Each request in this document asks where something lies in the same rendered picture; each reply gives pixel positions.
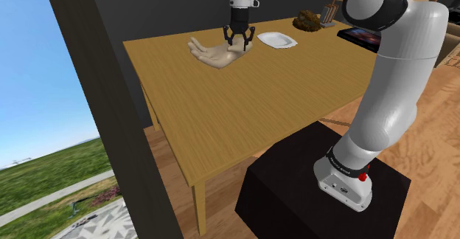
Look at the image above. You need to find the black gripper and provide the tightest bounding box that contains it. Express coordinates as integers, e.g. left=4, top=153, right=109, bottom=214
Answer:
left=222, top=7, right=257, bottom=52

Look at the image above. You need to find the beige hand figure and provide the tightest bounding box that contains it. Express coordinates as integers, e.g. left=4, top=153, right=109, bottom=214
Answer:
left=187, top=36, right=254, bottom=70

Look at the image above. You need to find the white square plate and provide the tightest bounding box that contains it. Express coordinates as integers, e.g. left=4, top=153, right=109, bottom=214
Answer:
left=256, top=31, right=299, bottom=50

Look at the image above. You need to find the wooden table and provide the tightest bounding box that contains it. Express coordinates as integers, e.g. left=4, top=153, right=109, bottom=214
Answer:
left=122, top=0, right=435, bottom=237

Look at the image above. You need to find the brown lumpy object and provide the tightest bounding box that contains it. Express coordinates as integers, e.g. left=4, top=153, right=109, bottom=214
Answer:
left=292, top=10, right=323, bottom=33

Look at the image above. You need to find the tan and grey table lamp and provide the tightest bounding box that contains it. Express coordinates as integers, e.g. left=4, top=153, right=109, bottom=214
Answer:
left=319, top=0, right=349, bottom=29

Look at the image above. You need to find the black tablet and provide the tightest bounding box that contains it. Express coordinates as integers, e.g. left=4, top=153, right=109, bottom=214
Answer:
left=336, top=27, right=382, bottom=55

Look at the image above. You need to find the black robot stand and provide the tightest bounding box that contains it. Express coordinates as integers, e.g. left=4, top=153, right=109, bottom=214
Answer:
left=234, top=120, right=412, bottom=239

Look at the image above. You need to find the cardboard box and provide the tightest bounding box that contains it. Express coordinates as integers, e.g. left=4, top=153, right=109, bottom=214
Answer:
left=433, top=21, right=460, bottom=71

